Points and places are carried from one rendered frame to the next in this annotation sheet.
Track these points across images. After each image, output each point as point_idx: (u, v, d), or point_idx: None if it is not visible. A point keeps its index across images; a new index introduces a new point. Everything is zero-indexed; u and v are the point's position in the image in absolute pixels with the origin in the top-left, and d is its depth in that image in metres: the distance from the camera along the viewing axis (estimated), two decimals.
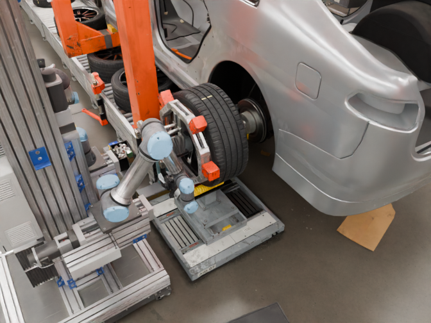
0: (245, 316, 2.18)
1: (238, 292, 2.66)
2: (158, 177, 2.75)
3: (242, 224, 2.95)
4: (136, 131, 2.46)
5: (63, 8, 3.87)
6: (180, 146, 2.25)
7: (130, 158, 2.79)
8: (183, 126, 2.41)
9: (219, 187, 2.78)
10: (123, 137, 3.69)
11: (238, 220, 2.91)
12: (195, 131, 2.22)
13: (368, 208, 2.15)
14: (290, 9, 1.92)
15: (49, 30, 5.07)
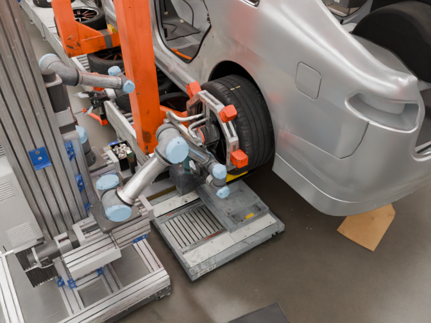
0: (245, 316, 2.18)
1: (238, 292, 2.66)
2: (183, 166, 2.84)
3: (264, 213, 3.04)
4: (166, 121, 2.55)
5: (63, 8, 3.87)
6: (211, 134, 2.34)
7: (130, 158, 2.79)
8: (211, 116, 2.49)
9: (243, 176, 2.87)
10: (123, 137, 3.69)
11: (260, 209, 3.00)
12: (226, 119, 2.30)
13: (368, 208, 2.15)
14: (290, 9, 1.92)
15: (49, 30, 5.07)
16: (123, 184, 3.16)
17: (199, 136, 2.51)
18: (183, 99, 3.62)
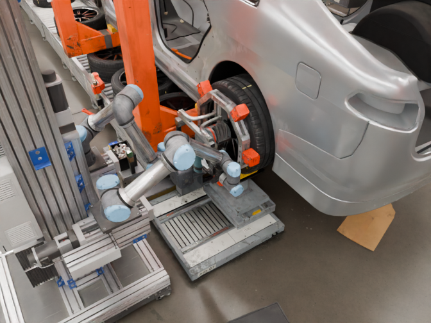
0: (245, 316, 2.18)
1: (238, 292, 2.66)
2: (194, 166, 2.85)
3: (271, 209, 3.07)
4: (177, 120, 2.56)
5: (63, 8, 3.87)
6: (223, 133, 2.35)
7: (130, 158, 2.79)
8: (223, 115, 2.50)
9: (253, 175, 2.88)
10: (123, 137, 3.69)
11: (267, 206, 3.02)
12: (238, 118, 2.31)
13: (368, 208, 2.15)
14: (290, 9, 1.92)
15: (49, 30, 5.07)
16: (123, 184, 3.16)
17: (211, 134, 2.51)
18: (183, 99, 3.62)
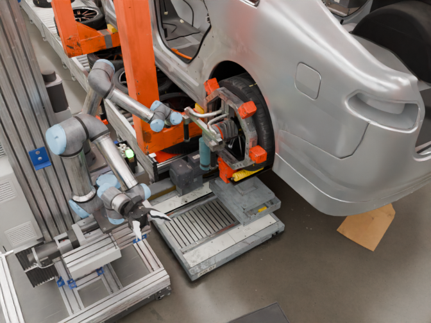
0: (245, 316, 2.18)
1: (238, 292, 2.66)
2: (200, 163, 2.87)
3: (276, 206, 3.09)
4: (185, 117, 2.58)
5: (63, 8, 3.87)
6: (231, 131, 2.37)
7: (130, 158, 2.79)
8: (230, 112, 2.53)
9: (259, 172, 2.90)
10: (123, 137, 3.69)
11: (272, 202, 3.05)
12: (245, 115, 2.33)
13: (368, 208, 2.15)
14: (290, 9, 1.92)
15: (49, 30, 5.07)
16: None
17: (218, 132, 2.54)
18: (183, 99, 3.62)
